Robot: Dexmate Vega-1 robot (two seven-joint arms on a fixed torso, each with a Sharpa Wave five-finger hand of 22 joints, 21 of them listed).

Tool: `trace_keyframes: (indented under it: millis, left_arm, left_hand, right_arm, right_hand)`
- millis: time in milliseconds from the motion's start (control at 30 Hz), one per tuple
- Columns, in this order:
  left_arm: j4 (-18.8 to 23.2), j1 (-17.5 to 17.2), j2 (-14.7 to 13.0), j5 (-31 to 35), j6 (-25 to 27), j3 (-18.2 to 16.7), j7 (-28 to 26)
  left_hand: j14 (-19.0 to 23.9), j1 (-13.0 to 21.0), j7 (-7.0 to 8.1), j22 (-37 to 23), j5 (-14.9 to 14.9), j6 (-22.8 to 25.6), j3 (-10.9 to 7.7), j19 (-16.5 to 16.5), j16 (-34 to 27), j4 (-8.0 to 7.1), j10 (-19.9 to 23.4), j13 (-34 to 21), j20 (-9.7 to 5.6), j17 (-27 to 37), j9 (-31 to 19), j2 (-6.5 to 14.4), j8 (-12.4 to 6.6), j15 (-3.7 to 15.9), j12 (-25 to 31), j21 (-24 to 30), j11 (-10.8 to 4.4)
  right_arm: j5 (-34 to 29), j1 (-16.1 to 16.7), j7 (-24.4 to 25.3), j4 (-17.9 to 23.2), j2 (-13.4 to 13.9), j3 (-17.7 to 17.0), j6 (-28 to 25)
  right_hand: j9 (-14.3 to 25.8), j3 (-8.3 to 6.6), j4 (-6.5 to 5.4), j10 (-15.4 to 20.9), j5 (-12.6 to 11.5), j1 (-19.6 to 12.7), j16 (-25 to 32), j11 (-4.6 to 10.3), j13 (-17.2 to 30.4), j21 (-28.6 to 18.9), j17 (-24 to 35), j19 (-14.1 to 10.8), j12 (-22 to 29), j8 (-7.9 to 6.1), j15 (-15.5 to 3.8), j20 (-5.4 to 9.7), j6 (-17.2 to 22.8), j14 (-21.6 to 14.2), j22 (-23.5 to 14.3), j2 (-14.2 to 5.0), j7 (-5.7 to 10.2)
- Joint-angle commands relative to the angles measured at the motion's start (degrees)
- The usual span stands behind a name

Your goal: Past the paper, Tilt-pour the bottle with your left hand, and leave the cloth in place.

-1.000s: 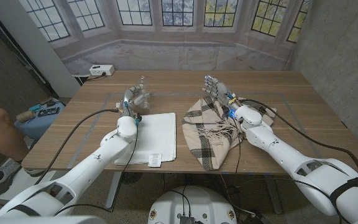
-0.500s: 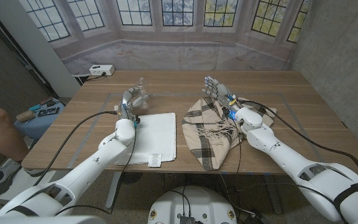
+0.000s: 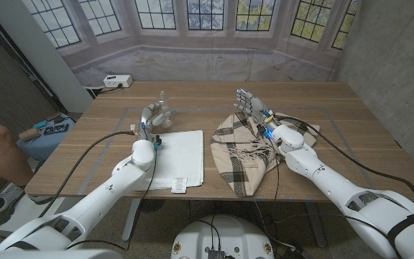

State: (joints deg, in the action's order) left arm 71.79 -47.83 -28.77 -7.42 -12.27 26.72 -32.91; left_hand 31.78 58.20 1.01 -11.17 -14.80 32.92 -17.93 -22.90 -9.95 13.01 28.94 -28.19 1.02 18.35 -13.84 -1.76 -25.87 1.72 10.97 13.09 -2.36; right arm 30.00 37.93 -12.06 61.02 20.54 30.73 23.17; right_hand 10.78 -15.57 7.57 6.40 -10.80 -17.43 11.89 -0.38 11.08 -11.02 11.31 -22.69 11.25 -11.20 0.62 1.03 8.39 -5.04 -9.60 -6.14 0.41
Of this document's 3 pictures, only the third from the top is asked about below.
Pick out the white power strip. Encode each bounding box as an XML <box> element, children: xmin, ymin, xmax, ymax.
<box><xmin>102</xmin><ymin>74</ymin><xmax>134</xmax><ymax>89</ymax></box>

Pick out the white pillar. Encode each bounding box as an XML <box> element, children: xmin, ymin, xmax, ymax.
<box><xmin>0</xmin><ymin>0</ymin><xmax>95</xmax><ymax>113</ymax></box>

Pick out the brown twine roll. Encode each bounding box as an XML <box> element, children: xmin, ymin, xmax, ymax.
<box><xmin>18</xmin><ymin>127</ymin><xmax>42</xmax><ymax>142</ymax></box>

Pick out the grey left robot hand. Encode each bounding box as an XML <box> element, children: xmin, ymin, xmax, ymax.
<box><xmin>137</xmin><ymin>101</ymin><xmax>174</xmax><ymax>142</ymax></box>

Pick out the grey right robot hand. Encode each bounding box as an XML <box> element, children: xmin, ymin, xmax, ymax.
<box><xmin>233</xmin><ymin>88</ymin><xmax>280</xmax><ymax>131</ymax></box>

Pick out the grey table leg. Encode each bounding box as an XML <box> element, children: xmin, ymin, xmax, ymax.
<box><xmin>303</xmin><ymin>201</ymin><xmax>329</xmax><ymax>249</ymax></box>
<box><xmin>121</xmin><ymin>198</ymin><xmax>142</xmax><ymax>242</ymax></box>

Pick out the folded white cloth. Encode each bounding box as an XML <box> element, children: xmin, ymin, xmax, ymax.
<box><xmin>132</xmin><ymin>129</ymin><xmax>206</xmax><ymax>192</ymax></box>

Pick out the blue stool with tools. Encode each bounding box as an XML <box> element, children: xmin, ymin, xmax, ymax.
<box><xmin>15</xmin><ymin>114</ymin><xmax>77</xmax><ymax>163</ymax></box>

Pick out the thick black cable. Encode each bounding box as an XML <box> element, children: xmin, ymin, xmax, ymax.
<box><xmin>37</xmin><ymin>130</ymin><xmax>137</xmax><ymax>219</ymax></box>
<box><xmin>277</xmin><ymin>114</ymin><xmax>414</xmax><ymax>224</ymax></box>

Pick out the beige plaid cloth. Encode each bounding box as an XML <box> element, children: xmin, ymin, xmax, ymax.
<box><xmin>209</xmin><ymin>109</ymin><xmax>321</xmax><ymax>199</ymax></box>

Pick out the person's bare leg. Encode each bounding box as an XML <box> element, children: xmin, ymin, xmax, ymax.
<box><xmin>0</xmin><ymin>114</ymin><xmax>35</xmax><ymax>187</ymax></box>

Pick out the small white paper label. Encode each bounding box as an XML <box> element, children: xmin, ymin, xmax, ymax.
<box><xmin>170</xmin><ymin>176</ymin><xmax>188</xmax><ymax>194</ymax></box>

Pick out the printed window backdrop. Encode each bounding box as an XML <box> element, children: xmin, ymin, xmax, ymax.
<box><xmin>19</xmin><ymin>0</ymin><xmax>362</xmax><ymax>88</ymax></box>

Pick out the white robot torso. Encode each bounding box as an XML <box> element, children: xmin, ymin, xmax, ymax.
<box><xmin>170</xmin><ymin>214</ymin><xmax>276</xmax><ymax>259</ymax></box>

